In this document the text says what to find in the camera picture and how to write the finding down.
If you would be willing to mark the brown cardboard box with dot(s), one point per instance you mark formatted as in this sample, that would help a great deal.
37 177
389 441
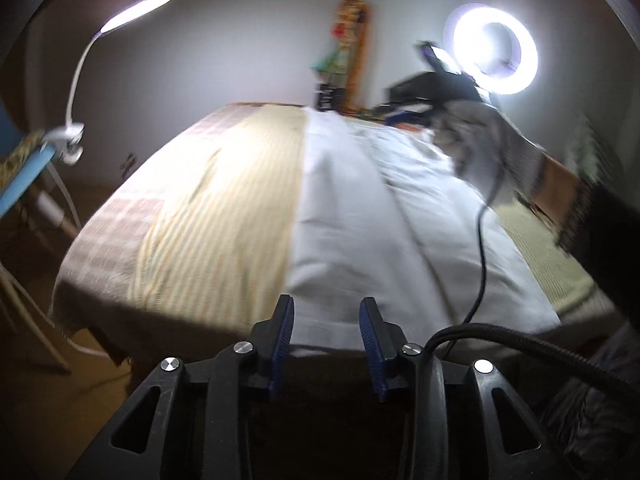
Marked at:
552 188

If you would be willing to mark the black device on tripod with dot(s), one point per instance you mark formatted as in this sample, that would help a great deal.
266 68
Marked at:
445 82

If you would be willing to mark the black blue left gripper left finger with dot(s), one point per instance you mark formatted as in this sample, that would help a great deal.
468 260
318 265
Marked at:
271 342

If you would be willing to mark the blue chair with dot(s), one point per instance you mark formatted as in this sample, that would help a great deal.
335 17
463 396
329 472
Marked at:
23 159

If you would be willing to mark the yellow checked bed cover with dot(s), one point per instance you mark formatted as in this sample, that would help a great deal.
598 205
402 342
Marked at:
197 242

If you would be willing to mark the grey garment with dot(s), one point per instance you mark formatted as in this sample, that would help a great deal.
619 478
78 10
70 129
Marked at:
488 151

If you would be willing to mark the white cloth sheet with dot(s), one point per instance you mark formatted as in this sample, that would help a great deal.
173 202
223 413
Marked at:
382 215

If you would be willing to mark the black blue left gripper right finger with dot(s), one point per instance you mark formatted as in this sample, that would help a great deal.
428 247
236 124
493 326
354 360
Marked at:
382 342

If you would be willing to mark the colourful wall hanging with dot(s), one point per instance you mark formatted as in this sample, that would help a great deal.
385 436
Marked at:
339 72

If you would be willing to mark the white ring light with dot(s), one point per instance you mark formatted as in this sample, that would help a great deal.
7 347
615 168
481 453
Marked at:
493 47

